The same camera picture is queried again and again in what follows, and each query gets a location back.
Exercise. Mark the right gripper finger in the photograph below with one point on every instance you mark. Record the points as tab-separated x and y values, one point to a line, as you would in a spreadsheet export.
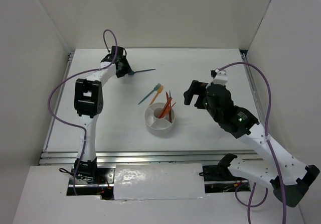
188	96
198	88

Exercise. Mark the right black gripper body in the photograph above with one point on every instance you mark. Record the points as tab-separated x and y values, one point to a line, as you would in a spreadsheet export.
210	110

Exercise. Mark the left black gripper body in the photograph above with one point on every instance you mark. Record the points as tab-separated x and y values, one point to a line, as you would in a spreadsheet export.
125	68

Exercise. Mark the dark blue plastic spoon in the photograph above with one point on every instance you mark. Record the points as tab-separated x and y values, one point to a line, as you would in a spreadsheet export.
140	71

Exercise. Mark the orange-yellow plastic fork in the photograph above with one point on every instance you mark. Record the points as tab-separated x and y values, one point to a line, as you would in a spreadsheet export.
157	93

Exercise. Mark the teal plastic fork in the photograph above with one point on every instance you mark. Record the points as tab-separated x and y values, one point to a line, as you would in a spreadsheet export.
152	91

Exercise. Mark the orange plastic knife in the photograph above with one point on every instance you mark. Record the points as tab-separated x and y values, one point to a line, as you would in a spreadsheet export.
169	115

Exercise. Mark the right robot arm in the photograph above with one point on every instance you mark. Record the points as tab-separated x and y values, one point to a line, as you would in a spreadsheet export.
279	170

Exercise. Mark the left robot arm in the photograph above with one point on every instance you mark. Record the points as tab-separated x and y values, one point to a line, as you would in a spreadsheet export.
88	103

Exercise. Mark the white divided round container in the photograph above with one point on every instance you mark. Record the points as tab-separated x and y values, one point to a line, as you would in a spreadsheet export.
155	125

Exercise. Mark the white foam board cover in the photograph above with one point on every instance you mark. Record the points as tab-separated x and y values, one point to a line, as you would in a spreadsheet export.
158	181

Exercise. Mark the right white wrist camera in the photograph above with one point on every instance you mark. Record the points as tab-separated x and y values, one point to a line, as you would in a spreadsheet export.
219	77

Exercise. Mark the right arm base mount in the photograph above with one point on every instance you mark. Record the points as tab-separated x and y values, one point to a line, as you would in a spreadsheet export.
218	179

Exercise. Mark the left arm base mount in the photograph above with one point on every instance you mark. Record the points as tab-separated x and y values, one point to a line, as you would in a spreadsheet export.
100	184

